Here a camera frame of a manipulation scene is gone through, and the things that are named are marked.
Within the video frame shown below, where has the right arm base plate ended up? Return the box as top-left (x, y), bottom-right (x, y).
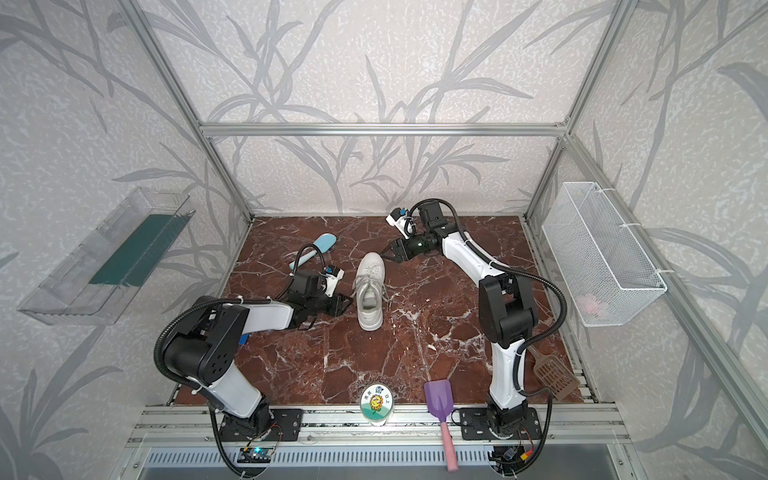
top-left (456, 407), bottom-right (543, 441)

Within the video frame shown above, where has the light blue silicone spatula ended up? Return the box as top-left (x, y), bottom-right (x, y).
top-left (289, 233), bottom-right (337, 270)

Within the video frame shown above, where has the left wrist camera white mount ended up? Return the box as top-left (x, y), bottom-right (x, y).
top-left (323, 265), bottom-right (344, 297)

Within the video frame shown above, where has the green circuit board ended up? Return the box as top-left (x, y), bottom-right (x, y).
top-left (236, 446), bottom-right (275, 465)

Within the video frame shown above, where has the right circuit board with wires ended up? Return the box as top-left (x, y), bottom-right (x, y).
top-left (488, 445), bottom-right (534, 467)

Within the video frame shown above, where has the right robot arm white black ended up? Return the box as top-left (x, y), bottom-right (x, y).
top-left (387, 198), bottom-right (568, 433)

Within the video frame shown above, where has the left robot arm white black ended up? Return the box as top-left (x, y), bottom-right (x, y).
top-left (153, 266), bottom-right (352, 431)

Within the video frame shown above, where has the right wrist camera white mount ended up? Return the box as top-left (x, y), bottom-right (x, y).
top-left (386, 208), bottom-right (415, 239)

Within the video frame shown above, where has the brown slotted litter scoop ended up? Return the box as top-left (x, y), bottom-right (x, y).
top-left (527, 346), bottom-right (579, 401)

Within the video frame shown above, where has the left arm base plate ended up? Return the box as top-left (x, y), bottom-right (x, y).
top-left (219, 406), bottom-right (304, 442)

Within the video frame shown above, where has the purple pink toy shovel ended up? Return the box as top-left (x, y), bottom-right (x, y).
top-left (424, 379), bottom-right (459, 473)

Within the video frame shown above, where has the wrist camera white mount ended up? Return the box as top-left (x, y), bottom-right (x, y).
top-left (386, 208), bottom-right (415, 239)
top-left (323, 265), bottom-right (344, 297)

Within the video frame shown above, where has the white sneaker shoe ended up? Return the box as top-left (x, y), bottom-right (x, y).
top-left (353, 252), bottom-right (385, 331)

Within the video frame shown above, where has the pink item in basket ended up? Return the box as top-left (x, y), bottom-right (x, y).
top-left (576, 294), bottom-right (604, 318)

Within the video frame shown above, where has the white wire mesh basket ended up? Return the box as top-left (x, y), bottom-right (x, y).
top-left (542, 182), bottom-right (667, 327)

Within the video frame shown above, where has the clear plastic wall tray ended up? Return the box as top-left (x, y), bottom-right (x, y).
top-left (18, 187), bottom-right (196, 326)

